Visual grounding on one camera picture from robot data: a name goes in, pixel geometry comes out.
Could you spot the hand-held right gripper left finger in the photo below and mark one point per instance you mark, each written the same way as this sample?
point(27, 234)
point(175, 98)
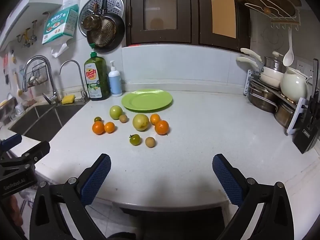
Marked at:
point(96, 177)

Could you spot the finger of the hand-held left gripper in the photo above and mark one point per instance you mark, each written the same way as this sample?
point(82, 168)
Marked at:
point(11, 140)
point(37, 151)

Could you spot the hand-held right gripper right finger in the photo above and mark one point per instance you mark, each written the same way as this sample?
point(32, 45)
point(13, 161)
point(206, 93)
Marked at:
point(228, 180)

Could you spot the orange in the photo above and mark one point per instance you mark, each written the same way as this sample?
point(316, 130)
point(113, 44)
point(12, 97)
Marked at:
point(98, 127)
point(109, 127)
point(162, 127)
point(155, 119)

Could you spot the green tomato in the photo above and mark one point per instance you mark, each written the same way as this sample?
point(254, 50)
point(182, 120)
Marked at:
point(97, 119)
point(135, 140)

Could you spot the small brown kiwi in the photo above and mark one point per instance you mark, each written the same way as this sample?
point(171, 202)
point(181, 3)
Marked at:
point(123, 118)
point(150, 142)

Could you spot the green plate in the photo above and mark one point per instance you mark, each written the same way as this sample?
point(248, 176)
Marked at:
point(150, 102)

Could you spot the steel sink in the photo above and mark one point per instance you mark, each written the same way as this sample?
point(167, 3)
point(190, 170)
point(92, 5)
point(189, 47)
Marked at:
point(42, 122)

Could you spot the white cup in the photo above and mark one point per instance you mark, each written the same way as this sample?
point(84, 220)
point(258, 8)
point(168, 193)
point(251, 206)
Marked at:
point(19, 109)

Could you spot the yellow dish brush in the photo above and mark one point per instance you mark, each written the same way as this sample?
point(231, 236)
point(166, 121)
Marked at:
point(19, 91)

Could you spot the yellow sponge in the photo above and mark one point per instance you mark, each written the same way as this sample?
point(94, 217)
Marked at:
point(68, 99)

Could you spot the chrome pull-out faucet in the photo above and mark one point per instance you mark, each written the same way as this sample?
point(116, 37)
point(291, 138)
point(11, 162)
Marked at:
point(53, 90)

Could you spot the green apple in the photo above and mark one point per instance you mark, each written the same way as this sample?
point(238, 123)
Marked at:
point(116, 112)

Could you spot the yellow-green pear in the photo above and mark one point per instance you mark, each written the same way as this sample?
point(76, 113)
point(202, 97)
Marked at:
point(141, 122)

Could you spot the green dish soap bottle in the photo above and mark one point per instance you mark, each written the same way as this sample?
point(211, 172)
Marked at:
point(97, 85)

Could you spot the black knife block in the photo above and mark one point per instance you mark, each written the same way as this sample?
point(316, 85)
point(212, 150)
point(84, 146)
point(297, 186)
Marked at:
point(308, 132)

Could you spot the white blue pump bottle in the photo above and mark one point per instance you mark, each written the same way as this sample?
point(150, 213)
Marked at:
point(115, 82)

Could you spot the clear plastic bag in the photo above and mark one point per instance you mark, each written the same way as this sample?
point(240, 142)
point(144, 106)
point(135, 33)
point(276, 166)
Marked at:
point(60, 50)

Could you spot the white steel pot rack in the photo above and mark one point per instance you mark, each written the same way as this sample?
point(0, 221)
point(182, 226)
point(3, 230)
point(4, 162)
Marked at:
point(250, 80)

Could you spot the brass water valve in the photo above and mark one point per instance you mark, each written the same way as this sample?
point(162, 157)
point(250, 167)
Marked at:
point(26, 38)

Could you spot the white ceramic pitcher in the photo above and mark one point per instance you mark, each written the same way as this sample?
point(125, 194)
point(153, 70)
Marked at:
point(293, 85)

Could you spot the steel pot with lid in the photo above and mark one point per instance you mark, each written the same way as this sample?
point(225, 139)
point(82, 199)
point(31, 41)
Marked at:
point(273, 63)

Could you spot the green white tissue pack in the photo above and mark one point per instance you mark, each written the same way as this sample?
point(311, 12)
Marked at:
point(60, 25)

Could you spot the black frying pan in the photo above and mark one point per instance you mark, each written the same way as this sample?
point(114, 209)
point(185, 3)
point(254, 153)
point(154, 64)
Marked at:
point(110, 47)

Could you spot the brass colander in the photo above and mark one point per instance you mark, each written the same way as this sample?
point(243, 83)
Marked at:
point(103, 33)

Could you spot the white ladle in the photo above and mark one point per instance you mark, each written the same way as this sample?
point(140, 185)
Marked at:
point(288, 57)

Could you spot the small copper pot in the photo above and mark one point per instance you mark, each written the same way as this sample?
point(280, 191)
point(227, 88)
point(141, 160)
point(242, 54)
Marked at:
point(90, 23)

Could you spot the perforated steel steamer plate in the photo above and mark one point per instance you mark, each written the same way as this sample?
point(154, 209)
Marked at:
point(115, 5)

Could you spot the dark brown cabinet door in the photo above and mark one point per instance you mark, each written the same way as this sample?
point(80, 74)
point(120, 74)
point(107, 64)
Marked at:
point(160, 12)
point(222, 12)

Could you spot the white wall cabinet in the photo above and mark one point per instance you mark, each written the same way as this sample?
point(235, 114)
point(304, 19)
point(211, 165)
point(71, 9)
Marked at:
point(22, 17)

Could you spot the white wall socket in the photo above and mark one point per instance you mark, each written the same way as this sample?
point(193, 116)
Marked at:
point(303, 67)

